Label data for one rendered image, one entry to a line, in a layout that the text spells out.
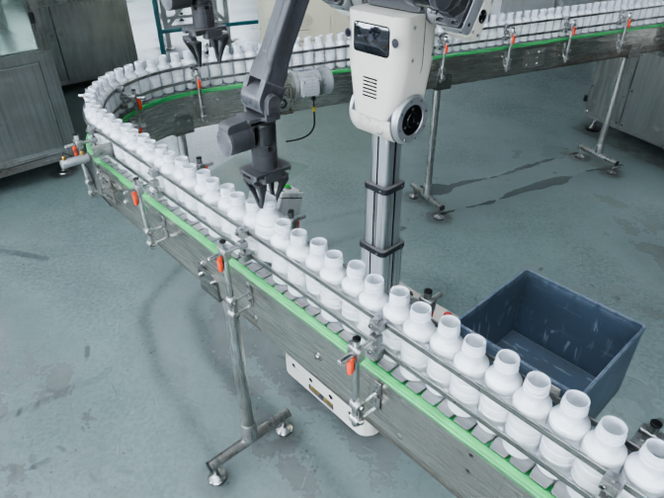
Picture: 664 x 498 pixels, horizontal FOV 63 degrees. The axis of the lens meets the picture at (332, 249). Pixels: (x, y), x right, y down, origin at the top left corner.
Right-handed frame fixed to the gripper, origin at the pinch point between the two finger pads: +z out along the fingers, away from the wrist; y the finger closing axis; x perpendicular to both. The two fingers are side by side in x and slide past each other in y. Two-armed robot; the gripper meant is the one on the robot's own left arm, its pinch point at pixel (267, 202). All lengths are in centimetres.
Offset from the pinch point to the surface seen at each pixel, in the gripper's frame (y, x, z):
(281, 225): -0.2, -5.2, 4.0
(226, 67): 76, 135, 11
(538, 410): -2, -73, 6
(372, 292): -2.4, -36.5, 4.1
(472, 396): -2, -61, 12
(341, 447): 29, 2, 118
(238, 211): -2.0, 9.8, 6.1
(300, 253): -2.0, -14.4, 6.3
